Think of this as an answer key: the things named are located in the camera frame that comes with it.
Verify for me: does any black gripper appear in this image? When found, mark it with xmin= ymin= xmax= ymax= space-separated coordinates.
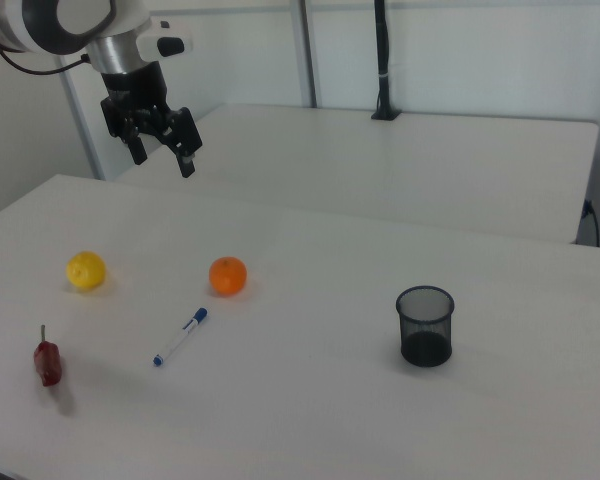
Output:
xmin=99 ymin=62 xmax=204 ymax=179

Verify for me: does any white marker pen blue cap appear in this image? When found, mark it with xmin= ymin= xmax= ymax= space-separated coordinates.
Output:
xmin=152 ymin=306 xmax=210 ymax=367

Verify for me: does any black mesh pen cup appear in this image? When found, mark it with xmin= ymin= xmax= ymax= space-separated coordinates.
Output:
xmin=395 ymin=285 xmax=455 ymax=369

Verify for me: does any yellow bell pepper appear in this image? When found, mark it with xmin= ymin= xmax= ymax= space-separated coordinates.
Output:
xmin=65 ymin=250 xmax=107 ymax=292

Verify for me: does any orange mandarin fruit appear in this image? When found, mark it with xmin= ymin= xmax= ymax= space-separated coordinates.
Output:
xmin=208 ymin=255 xmax=249 ymax=297

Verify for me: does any white adjoining table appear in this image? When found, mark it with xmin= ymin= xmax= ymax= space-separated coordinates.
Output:
xmin=114 ymin=103 xmax=600 ymax=245

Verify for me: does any red chili pepper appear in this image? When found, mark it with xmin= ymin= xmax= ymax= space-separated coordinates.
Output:
xmin=33 ymin=324 xmax=64 ymax=388

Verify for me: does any grey partition frame post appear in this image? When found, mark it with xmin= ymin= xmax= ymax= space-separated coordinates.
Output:
xmin=59 ymin=54 xmax=106 ymax=181
xmin=289 ymin=0 xmax=326 ymax=109

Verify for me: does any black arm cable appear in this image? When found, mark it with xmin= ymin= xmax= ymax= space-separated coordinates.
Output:
xmin=0 ymin=49 xmax=91 ymax=78

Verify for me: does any black camera pole with base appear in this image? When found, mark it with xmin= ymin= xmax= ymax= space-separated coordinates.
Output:
xmin=370 ymin=0 xmax=402 ymax=122

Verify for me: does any blue power cable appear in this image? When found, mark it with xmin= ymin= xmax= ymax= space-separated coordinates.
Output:
xmin=582 ymin=199 xmax=600 ymax=247

